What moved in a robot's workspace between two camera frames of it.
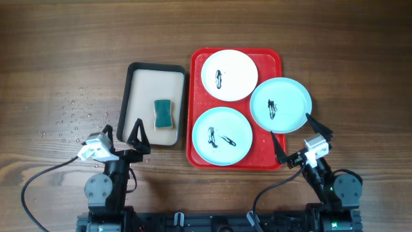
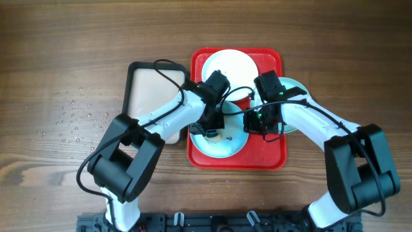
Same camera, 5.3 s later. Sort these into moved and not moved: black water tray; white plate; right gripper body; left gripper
Moved: right gripper body; left gripper
Not moved: black water tray; white plate
